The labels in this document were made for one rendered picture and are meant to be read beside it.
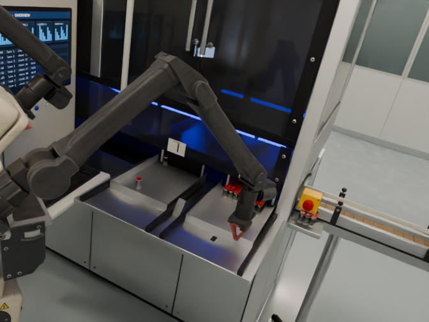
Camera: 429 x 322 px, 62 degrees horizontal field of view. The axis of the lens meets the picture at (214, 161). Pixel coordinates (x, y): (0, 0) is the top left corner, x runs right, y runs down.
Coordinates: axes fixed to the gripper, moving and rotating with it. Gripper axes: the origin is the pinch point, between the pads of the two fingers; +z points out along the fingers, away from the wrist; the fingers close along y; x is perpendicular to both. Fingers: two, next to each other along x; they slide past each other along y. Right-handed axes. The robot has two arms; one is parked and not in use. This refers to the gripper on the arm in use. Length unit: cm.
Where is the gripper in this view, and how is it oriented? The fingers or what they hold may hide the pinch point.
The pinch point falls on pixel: (235, 237)
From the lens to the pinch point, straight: 125.3
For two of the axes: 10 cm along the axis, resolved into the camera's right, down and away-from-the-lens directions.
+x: -8.8, -3.5, 3.2
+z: -2.1, 8.9, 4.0
